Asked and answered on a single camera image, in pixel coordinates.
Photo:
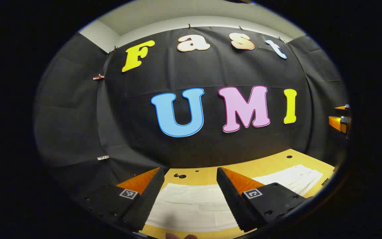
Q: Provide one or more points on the white jeans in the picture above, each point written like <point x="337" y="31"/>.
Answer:
<point x="190" y="205"/>

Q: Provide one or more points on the black backdrop cloth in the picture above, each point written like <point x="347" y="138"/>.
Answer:
<point x="137" y="116"/>

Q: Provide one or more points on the small red cloth clip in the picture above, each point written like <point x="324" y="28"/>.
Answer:
<point x="98" y="77"/>

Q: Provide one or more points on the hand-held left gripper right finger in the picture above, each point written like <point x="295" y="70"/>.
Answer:
<point x="232" y="202"/>

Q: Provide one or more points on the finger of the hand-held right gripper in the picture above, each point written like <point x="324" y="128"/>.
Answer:
<point x="343" y="107"/>
<point x="336" y="123"/>

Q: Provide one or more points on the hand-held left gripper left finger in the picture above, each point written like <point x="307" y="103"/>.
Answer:
<point x="146" y="202"/>

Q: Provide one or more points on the small white cloth clip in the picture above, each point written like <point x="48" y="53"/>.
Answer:
<point x="103" y="157"/>

